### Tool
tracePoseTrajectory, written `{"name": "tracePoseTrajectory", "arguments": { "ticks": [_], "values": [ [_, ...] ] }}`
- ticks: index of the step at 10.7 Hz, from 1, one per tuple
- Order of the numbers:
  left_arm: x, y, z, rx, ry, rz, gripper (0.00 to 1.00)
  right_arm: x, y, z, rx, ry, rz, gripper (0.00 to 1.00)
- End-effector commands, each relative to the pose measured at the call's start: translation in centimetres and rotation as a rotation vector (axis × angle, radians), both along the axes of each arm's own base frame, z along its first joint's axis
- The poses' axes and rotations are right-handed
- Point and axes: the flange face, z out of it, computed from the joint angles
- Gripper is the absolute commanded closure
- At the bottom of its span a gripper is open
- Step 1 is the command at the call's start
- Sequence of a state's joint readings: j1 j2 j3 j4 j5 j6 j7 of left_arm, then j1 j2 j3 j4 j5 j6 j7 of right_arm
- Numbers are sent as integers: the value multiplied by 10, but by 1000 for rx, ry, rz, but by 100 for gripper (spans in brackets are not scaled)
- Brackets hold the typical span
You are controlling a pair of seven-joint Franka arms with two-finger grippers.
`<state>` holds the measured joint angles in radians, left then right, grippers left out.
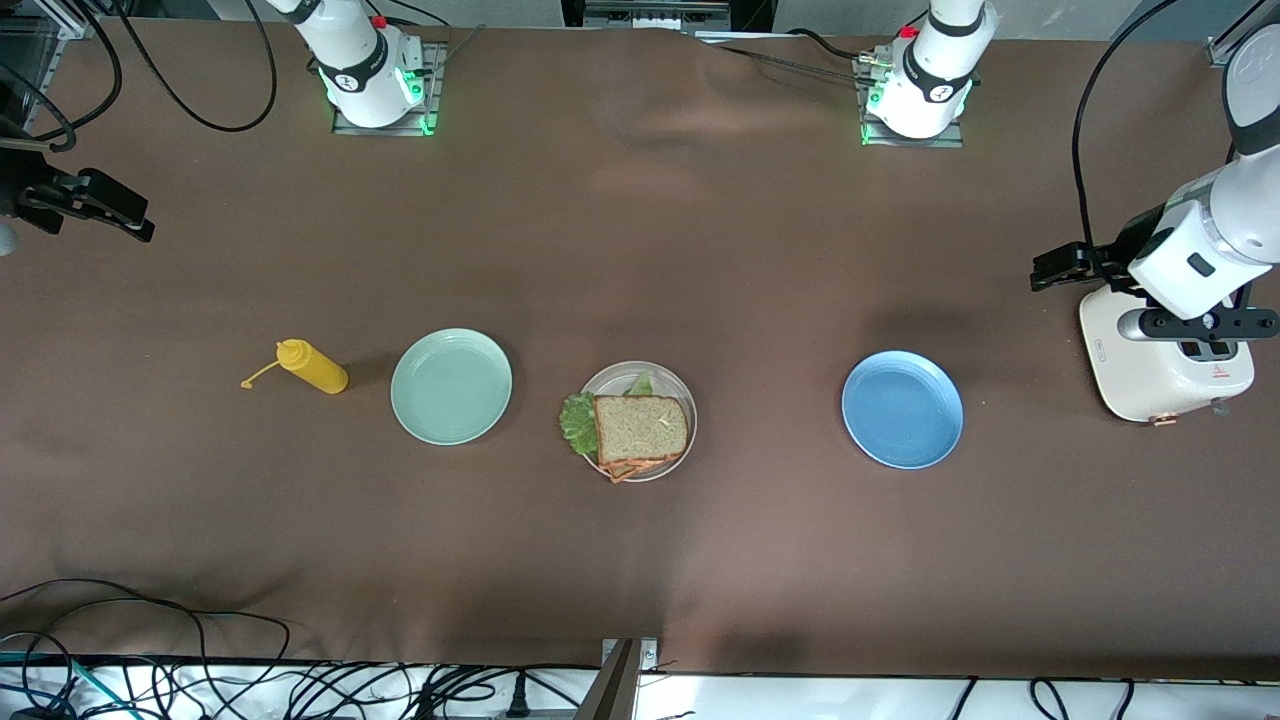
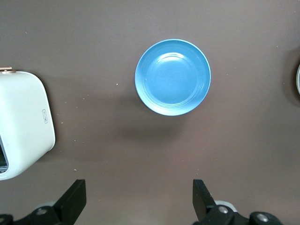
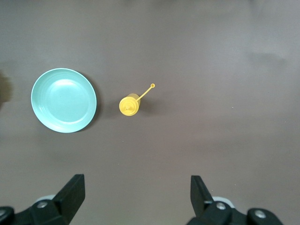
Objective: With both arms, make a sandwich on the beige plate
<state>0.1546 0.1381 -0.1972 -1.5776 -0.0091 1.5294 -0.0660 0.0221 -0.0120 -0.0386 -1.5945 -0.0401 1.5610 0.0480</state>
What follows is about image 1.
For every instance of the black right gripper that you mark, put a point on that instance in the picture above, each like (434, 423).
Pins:
(33, 193)

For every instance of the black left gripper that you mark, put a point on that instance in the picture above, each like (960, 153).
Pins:
(1121, 256)

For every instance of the yellow mustard squeeze bottle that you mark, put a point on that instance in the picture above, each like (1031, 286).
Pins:
(315, 368)

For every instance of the toasted brown bread slice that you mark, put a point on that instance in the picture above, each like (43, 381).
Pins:
(625, 470)
(640, 430)

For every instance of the green lettuce leaf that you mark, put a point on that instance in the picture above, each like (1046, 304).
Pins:
(578, 425)

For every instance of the blue plate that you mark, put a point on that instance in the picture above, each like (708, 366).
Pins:
(900, 410)

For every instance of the mint green plate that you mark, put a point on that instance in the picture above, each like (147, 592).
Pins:
(450, 390)

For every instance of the beige plate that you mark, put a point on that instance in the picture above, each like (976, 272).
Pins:
(675, 385)

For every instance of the white toaster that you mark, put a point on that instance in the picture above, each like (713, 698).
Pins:
(1130, 380)

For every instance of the aluminium corner profile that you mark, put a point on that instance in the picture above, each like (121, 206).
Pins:
(75, 18)
(1225, 50)

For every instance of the brown table cloth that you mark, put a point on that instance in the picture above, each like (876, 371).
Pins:
(700, 200)

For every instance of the black power plug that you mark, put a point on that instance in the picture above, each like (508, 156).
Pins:
(517, 697)

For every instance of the black left camera bracket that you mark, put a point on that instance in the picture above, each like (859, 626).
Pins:
(1210, 322)

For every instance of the clear acrylic enclosure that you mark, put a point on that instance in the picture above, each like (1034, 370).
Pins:
(15, 80)

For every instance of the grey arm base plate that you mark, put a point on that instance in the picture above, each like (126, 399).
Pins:
(436, 90)
(915, 143)

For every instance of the black metal equipment frame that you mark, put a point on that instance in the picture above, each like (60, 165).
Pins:
(650, 15)

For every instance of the aluminium profile post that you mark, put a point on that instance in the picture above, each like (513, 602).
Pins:
(615, 690)

